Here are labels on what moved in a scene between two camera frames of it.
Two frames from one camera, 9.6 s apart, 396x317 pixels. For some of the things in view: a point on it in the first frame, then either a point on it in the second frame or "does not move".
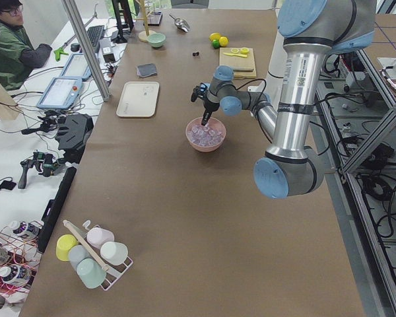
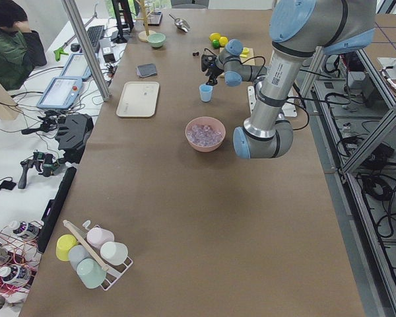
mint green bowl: [156, 39] does not move
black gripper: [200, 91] → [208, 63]
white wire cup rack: [113, 273] does not move
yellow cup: [65, 243] does not move
